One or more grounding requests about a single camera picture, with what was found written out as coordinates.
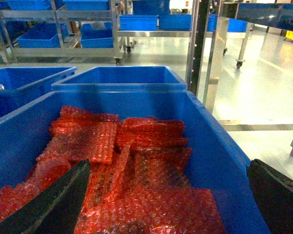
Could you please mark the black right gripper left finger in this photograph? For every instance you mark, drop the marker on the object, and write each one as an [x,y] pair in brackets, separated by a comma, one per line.
[56,209]

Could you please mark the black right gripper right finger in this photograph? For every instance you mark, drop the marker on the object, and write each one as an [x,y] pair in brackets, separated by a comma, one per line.
[273,194]

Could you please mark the blue bin with bubble wrap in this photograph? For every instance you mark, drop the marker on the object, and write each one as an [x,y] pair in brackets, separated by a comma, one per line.
[217,162]

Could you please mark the blue bin far left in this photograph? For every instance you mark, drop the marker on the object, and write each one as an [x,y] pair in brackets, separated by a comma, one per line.
[25,84]

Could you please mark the blue bin behind target bin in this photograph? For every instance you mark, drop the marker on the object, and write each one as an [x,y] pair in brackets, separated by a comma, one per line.
[123,78]

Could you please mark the red bubble wrap sheets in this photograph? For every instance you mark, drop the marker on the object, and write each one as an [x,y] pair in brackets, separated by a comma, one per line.
[137,182]

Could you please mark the stainless steel flow rack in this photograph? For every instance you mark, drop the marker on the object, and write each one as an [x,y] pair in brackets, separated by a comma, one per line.
[199,25]

